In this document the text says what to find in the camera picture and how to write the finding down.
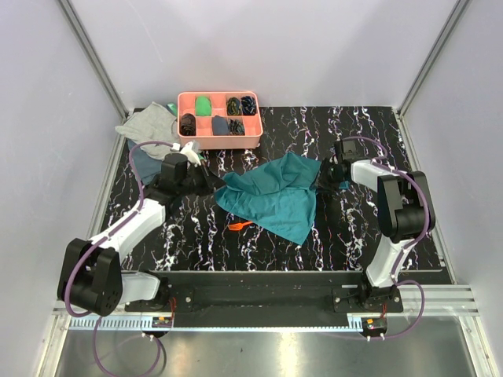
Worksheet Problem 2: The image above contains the blue dark patterned roll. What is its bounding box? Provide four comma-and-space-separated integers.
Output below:
240, 95, 257, 115

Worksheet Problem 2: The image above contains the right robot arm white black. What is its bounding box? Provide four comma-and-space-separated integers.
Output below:
316, 137, 436, 312

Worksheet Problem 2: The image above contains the slate blue rolled cloth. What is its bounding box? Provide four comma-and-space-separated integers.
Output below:
211, 115, 229, 137

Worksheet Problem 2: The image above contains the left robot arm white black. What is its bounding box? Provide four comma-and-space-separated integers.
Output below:
57, 153, 226, 317

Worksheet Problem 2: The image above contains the dark blue cloth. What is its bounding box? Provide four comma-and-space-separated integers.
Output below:
133, 148, 161, 185

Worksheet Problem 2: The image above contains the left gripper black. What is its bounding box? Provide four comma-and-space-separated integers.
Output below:
178, 159, 226, 197

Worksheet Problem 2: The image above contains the pink divided organizer tray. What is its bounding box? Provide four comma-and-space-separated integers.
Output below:
176, 91, 263, 150

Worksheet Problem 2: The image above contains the dark maroon rolled cloth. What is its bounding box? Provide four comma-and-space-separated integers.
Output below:
179, 113, 196, 137

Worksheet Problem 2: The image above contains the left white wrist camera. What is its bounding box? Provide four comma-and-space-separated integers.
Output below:
171, 141, 201, 166

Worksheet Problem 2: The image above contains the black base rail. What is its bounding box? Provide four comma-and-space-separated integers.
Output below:
125, 272, 403, 331

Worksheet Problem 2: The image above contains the orange plastic fork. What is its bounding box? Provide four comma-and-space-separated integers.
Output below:
228, 221, 252, 232

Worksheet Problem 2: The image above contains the green rolled cloth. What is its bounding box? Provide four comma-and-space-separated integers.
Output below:
195, 96, 212, 117

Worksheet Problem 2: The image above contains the teal cloth napkin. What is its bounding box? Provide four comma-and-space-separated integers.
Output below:
215, 152, 321, 245

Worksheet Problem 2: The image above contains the mint green cloth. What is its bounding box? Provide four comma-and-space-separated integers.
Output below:
166, 103, 178, 116

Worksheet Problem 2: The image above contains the dark patterned rolled cloth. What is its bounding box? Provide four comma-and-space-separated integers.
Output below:
228, 119, 245, 136

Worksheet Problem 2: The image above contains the grey cloth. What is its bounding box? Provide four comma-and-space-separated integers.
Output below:
115, 102, 182, 161

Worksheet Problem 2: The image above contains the yellow dark patterned roll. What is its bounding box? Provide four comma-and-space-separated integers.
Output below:
226, 97, 242, 116

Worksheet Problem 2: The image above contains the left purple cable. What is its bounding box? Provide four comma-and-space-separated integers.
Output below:
64, 140, 178, 376

